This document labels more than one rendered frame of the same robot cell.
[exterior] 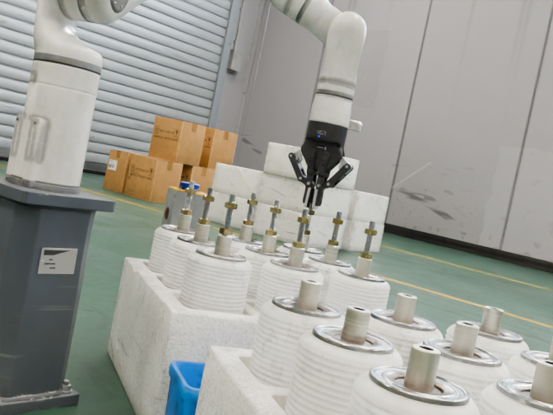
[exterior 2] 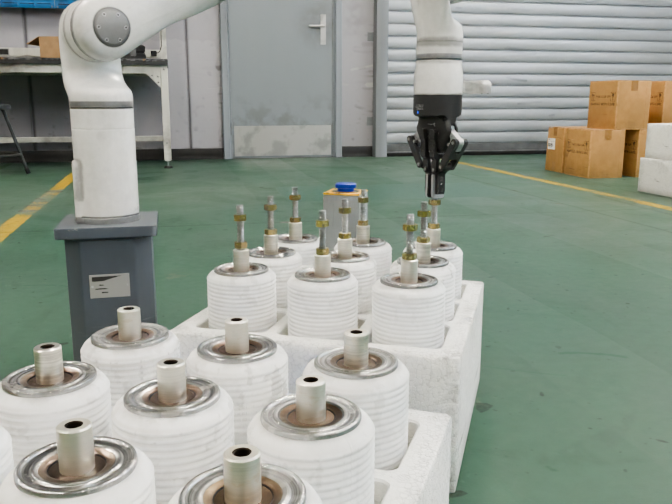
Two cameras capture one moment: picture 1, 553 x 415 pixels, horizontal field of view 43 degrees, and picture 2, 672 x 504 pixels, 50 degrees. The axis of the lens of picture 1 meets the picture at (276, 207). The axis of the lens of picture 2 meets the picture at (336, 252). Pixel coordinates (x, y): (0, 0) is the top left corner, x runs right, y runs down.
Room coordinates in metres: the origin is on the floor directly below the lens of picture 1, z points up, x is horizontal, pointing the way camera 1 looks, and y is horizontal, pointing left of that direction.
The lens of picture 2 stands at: (0.33, -0.64, 0.48)
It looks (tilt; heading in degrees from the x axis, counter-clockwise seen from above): 12 degrees down; 38
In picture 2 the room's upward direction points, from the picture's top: straight up
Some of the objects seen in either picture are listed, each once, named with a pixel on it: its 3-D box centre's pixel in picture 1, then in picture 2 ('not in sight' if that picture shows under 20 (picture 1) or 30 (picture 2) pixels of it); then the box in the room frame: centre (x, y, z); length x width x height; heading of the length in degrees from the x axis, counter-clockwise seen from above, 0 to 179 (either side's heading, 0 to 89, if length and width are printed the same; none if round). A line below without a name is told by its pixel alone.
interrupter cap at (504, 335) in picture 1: (489, 332); (356, 363); (0.82, -0.28, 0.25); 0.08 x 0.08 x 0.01
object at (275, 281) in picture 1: (282, 324); (322, 339); (1.06, -0.04, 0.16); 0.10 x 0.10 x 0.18
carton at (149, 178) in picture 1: (153, 179); (593, 152); (5.04, 0.90, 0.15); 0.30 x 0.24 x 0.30; 49
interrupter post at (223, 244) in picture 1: (222, 246); (241, 260); (1.02, 0.07, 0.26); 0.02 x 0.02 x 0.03
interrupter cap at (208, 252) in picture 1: (220, 255); (241, 270); (1.02, 0.07, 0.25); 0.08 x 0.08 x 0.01
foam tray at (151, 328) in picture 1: (248, 345); (344, 358); (1.17, 0.00, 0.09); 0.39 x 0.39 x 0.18; 22
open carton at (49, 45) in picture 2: not in sight; (62, 44); (3.42, 4.27, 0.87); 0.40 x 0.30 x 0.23; 126
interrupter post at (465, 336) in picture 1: (464, 340); (171, 381); (0.67, -0.20, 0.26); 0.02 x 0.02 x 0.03
